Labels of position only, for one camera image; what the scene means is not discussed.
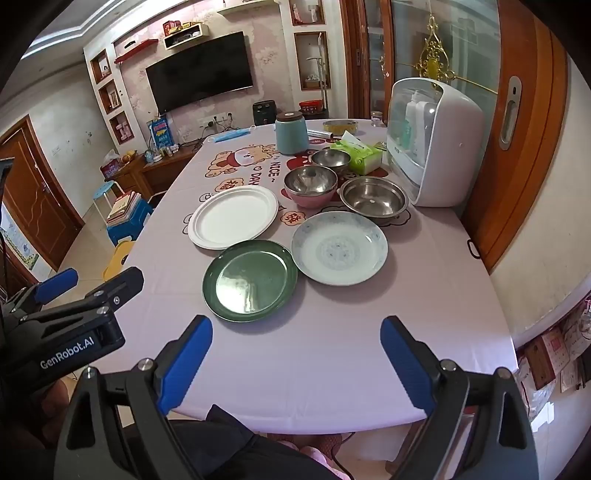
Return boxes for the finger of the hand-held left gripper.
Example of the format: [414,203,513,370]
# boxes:
[22,266,145,324]
[9,267,79,319]

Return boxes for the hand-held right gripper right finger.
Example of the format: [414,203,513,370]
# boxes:
[379,316,540,480]

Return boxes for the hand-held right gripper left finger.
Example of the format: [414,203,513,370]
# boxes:
[54,315,214,480]

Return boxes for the green plate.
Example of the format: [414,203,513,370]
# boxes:
[202,239,299,322]

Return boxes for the white paper plate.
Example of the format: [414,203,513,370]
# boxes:
[187,185,279,250]

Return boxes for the blue patterned white plate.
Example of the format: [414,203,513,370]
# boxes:
[291,211,389,286]

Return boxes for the wide steel bowl with handles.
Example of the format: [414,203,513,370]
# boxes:
[339,176,410,218]

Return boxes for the pink steel bowl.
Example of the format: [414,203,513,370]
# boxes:
[283,165,339,209]

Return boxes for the small steel bowl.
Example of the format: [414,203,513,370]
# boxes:
[310,148,352,175]

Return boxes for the yellow small chair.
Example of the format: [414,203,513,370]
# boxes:
[102,239,136,282]

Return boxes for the blue plastic stool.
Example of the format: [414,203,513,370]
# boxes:
[106,199,154,247]

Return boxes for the brown wooden door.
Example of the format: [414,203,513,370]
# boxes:
[0,115,86,273]

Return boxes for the dark pants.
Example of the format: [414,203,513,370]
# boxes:
[115,404,342,480]

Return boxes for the light blue round stool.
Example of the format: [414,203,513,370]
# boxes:
[92,180,125,220]

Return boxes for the wooden television cabinet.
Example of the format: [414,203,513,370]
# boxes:
[111,138,204,199]

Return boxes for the blue standing poster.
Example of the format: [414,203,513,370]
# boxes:
[147,117,172,151]

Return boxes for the blue face mask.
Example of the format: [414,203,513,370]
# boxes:
[206,124,257,145]

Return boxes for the green tissue pack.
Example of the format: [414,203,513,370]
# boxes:
[329,130,389,175]

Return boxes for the white countertop sterilizer cabinet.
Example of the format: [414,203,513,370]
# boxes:
[386,77,486,208]

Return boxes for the dark air fryer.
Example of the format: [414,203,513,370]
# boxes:
[252,100,276,126]

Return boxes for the teal canister with brown lid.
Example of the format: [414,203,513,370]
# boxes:
[275,111,308,155]

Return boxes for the wooden glass sliding door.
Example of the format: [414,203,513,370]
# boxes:
[342,0,570,273]

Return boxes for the yellow tin with clear lid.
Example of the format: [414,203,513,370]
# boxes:
[322,119,360,134]

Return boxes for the gold door ornament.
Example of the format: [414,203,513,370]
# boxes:
[416,14,458,88]

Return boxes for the colourful wall chart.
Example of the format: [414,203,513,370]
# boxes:
[0,215,38,273]

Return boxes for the white wall niche shelves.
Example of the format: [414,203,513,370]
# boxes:
[89,48,134,145]
[290,0,332,92]

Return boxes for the black wall television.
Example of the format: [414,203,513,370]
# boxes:
[145,31,255,114]

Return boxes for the red wall shelf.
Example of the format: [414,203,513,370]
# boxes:
[114,39,158,64]

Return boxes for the white wall shelf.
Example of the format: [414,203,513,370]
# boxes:
[163,23,204,51]

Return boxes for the silver door handle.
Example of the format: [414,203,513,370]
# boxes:
[499,76,522,151]

